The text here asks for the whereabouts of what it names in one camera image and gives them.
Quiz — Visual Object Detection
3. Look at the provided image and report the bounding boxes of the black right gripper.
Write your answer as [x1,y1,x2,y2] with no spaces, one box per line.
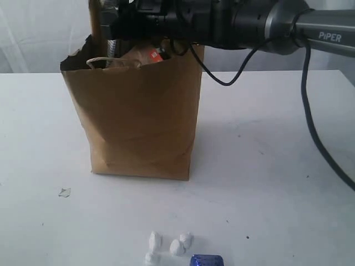
[100,1,216,47]

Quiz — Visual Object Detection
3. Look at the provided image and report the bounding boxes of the brown stand-up pouch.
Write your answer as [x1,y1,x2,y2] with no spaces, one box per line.
[109,45,165,68]

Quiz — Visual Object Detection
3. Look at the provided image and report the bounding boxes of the spaghetti packet dark blue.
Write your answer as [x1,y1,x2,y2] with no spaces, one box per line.
[88,0,116,58]

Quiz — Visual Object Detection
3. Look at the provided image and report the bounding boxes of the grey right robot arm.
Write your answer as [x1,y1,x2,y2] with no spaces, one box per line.
[100,1,354,57]

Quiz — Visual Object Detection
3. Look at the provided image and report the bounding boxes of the brown paper bag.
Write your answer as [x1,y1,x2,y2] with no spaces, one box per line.
[60,37,202,181]

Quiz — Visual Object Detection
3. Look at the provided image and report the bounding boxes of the clear plastic scrap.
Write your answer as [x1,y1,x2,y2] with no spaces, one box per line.
[58,188,71,198]

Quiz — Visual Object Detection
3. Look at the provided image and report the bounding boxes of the white crumpled wad upper right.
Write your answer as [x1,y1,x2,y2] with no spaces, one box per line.
[180,232,194,249]

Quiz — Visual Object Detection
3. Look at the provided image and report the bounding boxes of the white crumpled wad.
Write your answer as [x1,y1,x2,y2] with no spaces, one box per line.
[145,251,161,266]
[149,231,163,252]
[180,232,194,249]
[169,239,185,256]

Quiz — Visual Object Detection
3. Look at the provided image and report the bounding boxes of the white crumpled wad upper left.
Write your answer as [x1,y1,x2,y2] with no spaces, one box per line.
[149,231,163,252]

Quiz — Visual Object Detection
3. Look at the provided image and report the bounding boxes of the white crumpled wad lower right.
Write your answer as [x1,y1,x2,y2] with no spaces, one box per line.
[169,239,185,256]

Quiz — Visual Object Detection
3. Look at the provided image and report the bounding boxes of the white crumpled wad bottom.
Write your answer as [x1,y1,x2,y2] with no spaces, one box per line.
[145,251,161,266]

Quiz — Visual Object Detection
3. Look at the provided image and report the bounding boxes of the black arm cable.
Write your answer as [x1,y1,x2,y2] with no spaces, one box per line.
[169,35,355,192]

